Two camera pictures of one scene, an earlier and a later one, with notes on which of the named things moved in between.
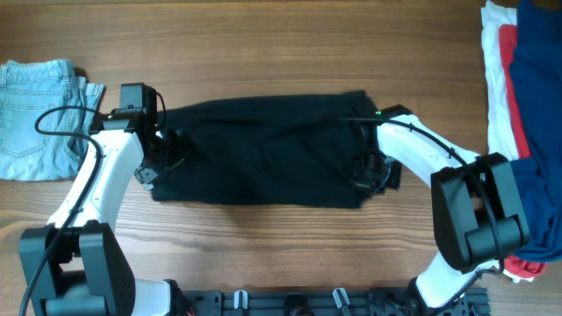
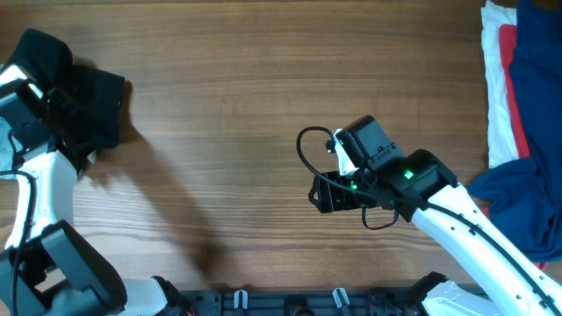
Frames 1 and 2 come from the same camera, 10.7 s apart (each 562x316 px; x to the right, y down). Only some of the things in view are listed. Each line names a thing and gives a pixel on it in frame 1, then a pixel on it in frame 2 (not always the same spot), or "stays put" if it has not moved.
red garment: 507,41 stays put
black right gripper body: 369,167 → 327,191
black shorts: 292,150 → 90,98
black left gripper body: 171,149 → 61,118
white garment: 494,16 stays put
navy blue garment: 536,68 stays put
